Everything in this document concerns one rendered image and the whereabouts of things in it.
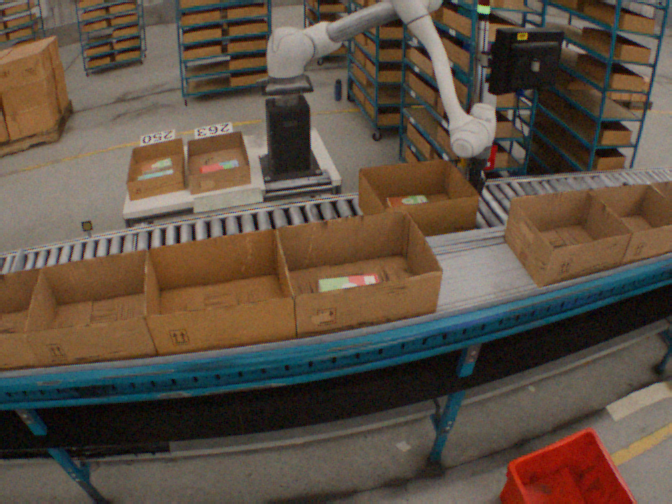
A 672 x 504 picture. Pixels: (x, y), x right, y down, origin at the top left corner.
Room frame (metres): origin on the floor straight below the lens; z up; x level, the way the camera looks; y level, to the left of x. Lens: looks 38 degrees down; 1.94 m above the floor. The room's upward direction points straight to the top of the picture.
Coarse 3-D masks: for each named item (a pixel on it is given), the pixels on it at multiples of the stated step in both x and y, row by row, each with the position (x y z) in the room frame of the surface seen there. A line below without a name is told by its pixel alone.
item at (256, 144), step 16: (256, 144) 2.38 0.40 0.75; (320, 144) 2.36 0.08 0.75; (256, 160) 2.21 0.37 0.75; (320, 160) 2.19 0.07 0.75; (256, 176) 2.05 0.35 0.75; (336, 176) 2.04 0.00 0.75; (176, 192) 1.94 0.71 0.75; (208, 192) 1.93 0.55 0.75; (224, 192) 1.92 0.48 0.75; (128, 208) 1.83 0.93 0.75; (144, 208) 1.82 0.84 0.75; (160, 208) 1.83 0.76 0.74; (176, 208) 1.85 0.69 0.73
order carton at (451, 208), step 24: (360, 168) 1.81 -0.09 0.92; (384, 168) 1.84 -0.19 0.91; (408, 168) 1.87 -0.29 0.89; (432, 168) 1.89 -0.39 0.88; (456, 168) 1.84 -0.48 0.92; (360, 192) 1.78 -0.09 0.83; (384, 192) 1.84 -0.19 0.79; (408, 192) 1.87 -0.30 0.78; (432, 192) 1.90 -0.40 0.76; (456, 192) 1.81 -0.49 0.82; (432, 216) 1.58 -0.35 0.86; (456, 216) 1.61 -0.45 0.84
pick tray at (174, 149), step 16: (160, 144) 2.29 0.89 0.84; (176, 144) 2.31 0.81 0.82; (144, 160) 2.26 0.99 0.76; (160, 160) 2.25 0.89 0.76; (176, 160) 2.24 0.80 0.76; (128, 176) 1.97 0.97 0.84; (160, 176) 1.93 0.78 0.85; (176, 176) 1.95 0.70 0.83; (128, 192) 1.89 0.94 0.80; (144, 192) 1.91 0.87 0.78; (160, 192) 1.93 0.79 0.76
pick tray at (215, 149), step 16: (192, 144) 2.28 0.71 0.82; (208, 144) 2.30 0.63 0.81; (224, 144) 2.33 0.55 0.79; (240, 144) 2.35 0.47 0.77; (192, 160) 2.23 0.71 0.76; (208, 160) 2.22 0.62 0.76; (224, 160) 2.20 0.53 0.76; (240, 160) 2.20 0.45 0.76; (192, 176) 1.92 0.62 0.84; (208, 176) 1.93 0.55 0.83; (224, 176) 1.95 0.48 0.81; (240, 176) 1.97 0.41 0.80; (192, 192) 1.91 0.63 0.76
